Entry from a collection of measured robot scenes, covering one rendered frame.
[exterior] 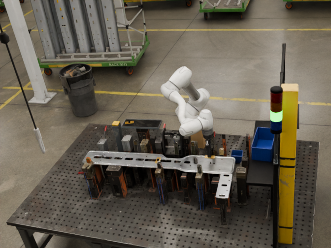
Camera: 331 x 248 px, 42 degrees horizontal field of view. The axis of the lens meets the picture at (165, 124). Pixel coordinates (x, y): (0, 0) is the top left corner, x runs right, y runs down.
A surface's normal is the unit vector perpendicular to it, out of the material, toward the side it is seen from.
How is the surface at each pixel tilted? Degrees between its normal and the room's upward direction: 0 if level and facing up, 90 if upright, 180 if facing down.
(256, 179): 0
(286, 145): 87
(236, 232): 0
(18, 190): 0
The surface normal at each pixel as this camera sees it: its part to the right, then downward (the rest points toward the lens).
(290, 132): -0.30, 0.55
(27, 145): -0.13, -0.83
